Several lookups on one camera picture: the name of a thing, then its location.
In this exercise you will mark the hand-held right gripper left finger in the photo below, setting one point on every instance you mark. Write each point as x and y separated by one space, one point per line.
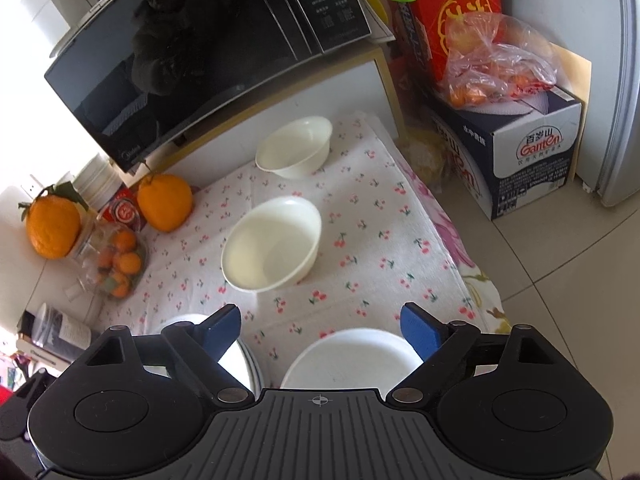
222 330

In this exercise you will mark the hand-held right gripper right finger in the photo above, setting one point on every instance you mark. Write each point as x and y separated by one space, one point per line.
420 332

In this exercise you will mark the white plate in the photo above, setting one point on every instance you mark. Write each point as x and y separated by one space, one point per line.
350 355

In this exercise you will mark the cream bowl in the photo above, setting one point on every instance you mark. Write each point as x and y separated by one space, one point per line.
295 150
270 255

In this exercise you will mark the cherry print tablecloth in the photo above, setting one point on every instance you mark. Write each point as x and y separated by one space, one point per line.
375 260

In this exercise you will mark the pink floral cloth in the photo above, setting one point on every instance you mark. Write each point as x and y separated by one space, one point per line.
465 260

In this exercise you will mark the clear jar with dark contents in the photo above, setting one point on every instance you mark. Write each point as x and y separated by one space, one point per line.
65 332

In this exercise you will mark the glass jar of small oranges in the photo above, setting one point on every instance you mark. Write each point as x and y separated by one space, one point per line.
117 265

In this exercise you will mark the stack of paper cups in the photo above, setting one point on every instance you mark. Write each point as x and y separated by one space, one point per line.
125 212

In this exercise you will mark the yellow plastic bag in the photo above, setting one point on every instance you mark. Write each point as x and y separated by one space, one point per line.
427 160

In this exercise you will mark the large orange with leaves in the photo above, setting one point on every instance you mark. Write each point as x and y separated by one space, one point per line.
52 230

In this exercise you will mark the water bottle carton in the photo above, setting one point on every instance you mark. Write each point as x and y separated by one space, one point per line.
530 160

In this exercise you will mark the plastic bag of oranges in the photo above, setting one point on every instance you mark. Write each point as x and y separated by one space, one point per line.
500 70

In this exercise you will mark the black microwave oven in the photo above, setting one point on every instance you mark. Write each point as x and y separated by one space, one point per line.
200 50

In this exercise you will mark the white refrigerator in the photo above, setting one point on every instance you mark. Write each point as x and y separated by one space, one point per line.
620 110

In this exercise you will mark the cardboard sheet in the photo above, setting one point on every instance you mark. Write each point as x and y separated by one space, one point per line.
575 70

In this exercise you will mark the white wall socket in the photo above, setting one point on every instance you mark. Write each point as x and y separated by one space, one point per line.
35 185

